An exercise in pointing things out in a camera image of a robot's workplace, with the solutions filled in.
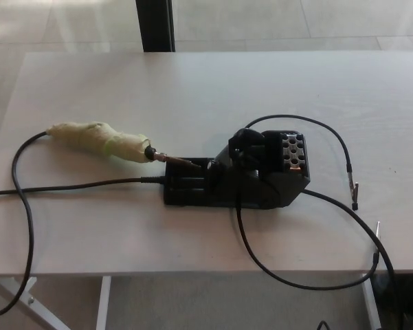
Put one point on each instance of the tape-wrapped soldering iron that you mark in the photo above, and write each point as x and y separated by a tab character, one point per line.
89	137

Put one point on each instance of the black soldering station base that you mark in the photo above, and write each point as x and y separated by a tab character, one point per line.
278	190

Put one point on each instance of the dark vertical pillar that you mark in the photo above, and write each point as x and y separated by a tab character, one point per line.
156	25

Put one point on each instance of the white table leg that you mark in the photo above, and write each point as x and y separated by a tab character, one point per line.
104	302
371	302

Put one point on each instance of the white diagonal table brace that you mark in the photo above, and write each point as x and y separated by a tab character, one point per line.
38	309

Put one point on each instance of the dark object under table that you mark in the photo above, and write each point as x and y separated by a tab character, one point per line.
405	302

